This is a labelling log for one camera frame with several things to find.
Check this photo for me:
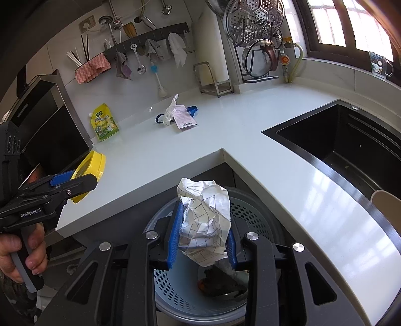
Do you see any steel cutting board rack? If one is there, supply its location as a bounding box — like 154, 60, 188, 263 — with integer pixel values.
192, 62, 234, 98

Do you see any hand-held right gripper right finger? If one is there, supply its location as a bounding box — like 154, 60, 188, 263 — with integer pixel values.
226, 231, 356, 326

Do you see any grey perforated waste basket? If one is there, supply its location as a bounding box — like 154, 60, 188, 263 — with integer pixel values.
144, 186, 284, 323

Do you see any pink wavy sponge cloth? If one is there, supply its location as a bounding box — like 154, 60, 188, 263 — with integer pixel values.
74, 53, 112, 85

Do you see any white power socket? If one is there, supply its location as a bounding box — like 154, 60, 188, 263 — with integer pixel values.
78, 17, 96, 32

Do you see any glass pot lid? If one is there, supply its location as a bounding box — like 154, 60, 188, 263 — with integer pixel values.
243, 39, 278, 79

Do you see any purple grey dishcloth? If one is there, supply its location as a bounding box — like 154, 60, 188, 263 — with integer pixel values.
115, 52, 134, 80

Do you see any black wire lid rack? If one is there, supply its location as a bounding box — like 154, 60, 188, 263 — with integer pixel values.
233, 41, 279, 84

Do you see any steel spoon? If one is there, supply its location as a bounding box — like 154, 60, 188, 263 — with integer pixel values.
131, 44, 147, 75

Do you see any white grid paper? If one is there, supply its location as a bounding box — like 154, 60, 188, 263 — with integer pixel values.
176, 177, 232, 268

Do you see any dark wall hook rail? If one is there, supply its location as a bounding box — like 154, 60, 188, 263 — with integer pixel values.
103, 22, 190, 57

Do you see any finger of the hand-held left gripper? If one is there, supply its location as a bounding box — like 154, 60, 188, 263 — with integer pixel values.
19, 173, 98, 203
49, 171, 76, 188

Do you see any black kitchen sink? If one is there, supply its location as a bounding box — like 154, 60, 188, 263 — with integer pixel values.
261, 100, 401, 214

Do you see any yellow plastic lid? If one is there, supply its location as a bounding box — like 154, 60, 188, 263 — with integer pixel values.
69, 150, 107, 204

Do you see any perforated steel steamer plate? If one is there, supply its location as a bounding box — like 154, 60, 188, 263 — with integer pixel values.
223, 0, 285, 49

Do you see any yellow green detergent pouch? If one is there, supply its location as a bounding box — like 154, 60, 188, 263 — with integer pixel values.
88, 103, 121, 142

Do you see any white dishcloth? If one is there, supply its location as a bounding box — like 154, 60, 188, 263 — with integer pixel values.
167, 32, 188, 69

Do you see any white paper receipt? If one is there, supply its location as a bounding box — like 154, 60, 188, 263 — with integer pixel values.
173, 105, 197, 129

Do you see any white cutting board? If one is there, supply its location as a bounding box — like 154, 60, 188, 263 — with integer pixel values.
191, 13, 229, 85

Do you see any person's left hand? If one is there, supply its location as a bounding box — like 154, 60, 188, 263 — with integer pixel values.
0, 224, 47, 284

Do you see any beige plastic container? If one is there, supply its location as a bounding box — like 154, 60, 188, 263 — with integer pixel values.
370, 190, 401, 220

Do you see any printed glass mug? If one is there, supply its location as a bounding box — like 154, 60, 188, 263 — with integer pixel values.
369, 51, 393, 78

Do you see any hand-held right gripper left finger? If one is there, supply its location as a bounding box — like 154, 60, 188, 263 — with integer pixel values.
41, 200, 186, 326

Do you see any yellowish gas hose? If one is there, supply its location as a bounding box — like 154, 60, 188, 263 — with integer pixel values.
283, 42, 304, 84

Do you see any chrome wall spout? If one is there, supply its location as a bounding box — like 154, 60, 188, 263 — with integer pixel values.
134, 16, 157, 30

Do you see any steel pot lid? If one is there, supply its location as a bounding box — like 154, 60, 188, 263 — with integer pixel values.
205, 0, 232, 16

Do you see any brown curved handle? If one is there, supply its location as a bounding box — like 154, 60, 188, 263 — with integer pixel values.
261, 44, 281, 71

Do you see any black stove hood appliance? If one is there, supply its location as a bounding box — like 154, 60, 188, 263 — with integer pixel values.
0, 66, 94, 176

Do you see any dark grey rag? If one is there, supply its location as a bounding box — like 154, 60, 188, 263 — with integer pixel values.
200, 270, 248, 297

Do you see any brown window frame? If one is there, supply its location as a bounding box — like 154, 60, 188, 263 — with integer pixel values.
296, 0, 401, 79

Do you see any chrome wall valve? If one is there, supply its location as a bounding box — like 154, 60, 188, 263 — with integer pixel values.
98, 0, 124, 44

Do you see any light grey dishcloth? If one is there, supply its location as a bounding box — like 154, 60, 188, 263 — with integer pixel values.
145, 38, 171, 63

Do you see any bundle of white chopsticks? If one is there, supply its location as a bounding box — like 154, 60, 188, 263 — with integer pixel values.
66, 50, 83, 68

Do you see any white tissue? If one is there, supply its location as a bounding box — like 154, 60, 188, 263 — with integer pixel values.
163, 94, 180, 126

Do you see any white bottle brush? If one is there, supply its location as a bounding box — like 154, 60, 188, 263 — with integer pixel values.
150, 61, 170, 98

